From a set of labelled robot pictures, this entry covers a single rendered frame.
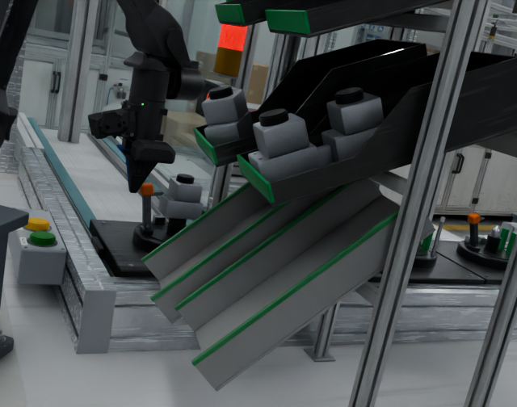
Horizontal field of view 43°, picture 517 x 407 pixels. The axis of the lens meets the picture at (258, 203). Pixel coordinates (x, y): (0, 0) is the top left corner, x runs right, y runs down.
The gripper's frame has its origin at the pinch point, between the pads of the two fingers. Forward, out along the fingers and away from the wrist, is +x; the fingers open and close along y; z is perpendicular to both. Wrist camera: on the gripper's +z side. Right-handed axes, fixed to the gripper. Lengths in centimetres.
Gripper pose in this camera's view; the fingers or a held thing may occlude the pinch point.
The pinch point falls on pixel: (136, 172)
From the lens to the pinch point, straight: 108.2
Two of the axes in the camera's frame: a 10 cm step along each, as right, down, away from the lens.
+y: 4.1, 3.0, -8.6
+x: -2.0, 9.5, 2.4
